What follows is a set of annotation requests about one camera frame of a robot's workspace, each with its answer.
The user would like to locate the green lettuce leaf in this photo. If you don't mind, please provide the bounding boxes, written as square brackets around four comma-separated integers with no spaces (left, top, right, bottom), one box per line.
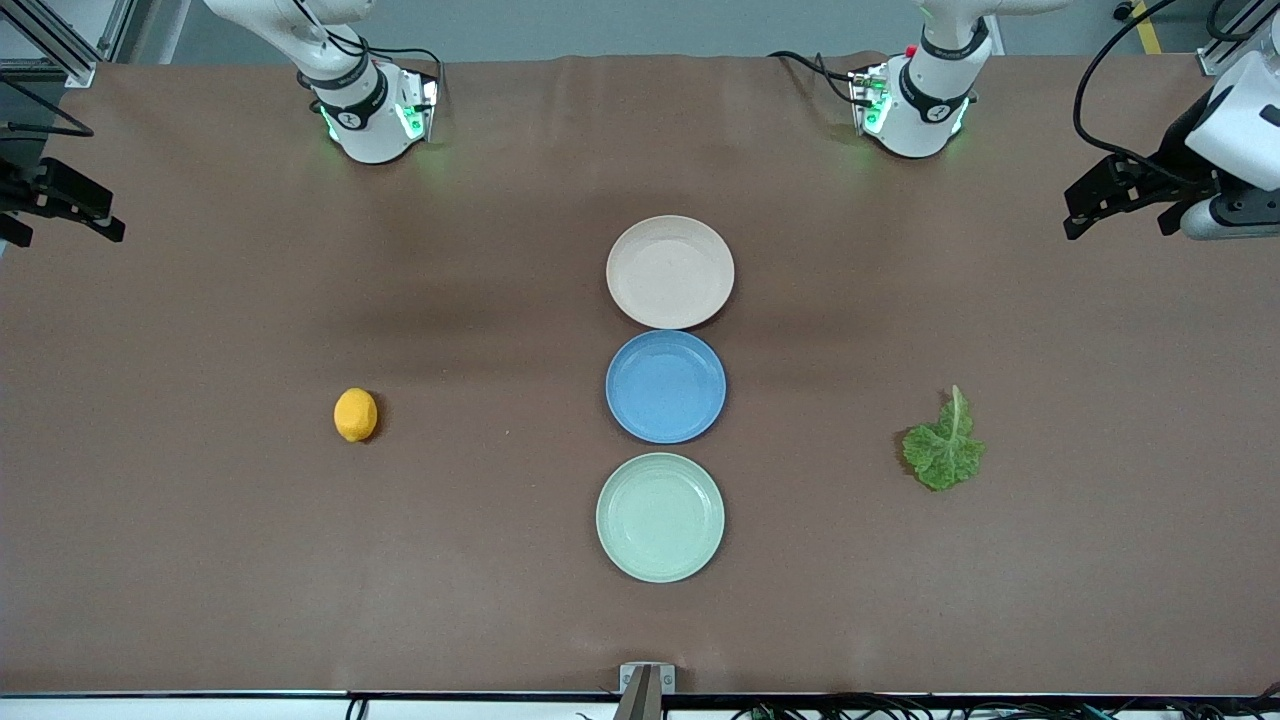
[902,385,986,492]

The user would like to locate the yellow lemon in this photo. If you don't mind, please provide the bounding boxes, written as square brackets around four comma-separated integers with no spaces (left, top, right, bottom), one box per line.
[333,388,379,443]

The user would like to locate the left base connector box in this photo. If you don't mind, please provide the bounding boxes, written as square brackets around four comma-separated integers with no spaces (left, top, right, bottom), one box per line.
[848,62,891,136]

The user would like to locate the base connector box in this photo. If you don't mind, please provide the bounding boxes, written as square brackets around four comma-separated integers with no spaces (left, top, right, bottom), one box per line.
[398,68,441,143]
[848,62,891,136]

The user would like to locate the right base connector box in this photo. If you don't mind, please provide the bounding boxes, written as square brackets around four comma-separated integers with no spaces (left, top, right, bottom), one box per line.
[398,68,441,143]

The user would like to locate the brown table mat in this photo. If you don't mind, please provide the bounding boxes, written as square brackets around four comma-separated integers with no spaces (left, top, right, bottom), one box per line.
[0,52,1280,698]

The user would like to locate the beige round plate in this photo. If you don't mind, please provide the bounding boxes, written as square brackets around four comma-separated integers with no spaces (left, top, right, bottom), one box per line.
[606,215,736,330]

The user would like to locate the blue round plate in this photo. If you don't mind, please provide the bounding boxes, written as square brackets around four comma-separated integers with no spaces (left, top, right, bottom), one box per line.
[605,330,728,445]

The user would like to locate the pale green round plate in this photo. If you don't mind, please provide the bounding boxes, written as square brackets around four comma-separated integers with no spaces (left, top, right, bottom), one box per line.
[596,452,726,584]

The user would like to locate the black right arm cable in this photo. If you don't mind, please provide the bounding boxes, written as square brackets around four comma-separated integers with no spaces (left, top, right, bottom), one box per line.
[0,75,97,138]

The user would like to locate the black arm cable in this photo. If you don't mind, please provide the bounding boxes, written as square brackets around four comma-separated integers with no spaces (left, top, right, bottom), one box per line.
[1073,0,1186,171]
[0,75,97,138]

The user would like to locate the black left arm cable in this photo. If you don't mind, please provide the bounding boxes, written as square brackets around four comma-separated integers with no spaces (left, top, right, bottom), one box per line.
[1073,0,1186,171]

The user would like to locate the black left base cable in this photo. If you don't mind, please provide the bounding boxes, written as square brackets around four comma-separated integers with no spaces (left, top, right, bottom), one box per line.
[768,50,863,106]

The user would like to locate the black base cable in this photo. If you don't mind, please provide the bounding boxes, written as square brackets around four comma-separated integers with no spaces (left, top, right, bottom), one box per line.
[768,50,863,106]
[355,45,446,96]

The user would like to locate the black right base cable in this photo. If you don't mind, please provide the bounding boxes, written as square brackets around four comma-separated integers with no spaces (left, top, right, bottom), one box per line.
[355,45,446,96]

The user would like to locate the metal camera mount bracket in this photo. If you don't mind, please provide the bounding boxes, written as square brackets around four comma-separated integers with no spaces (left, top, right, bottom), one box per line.
[618,662,677,720]

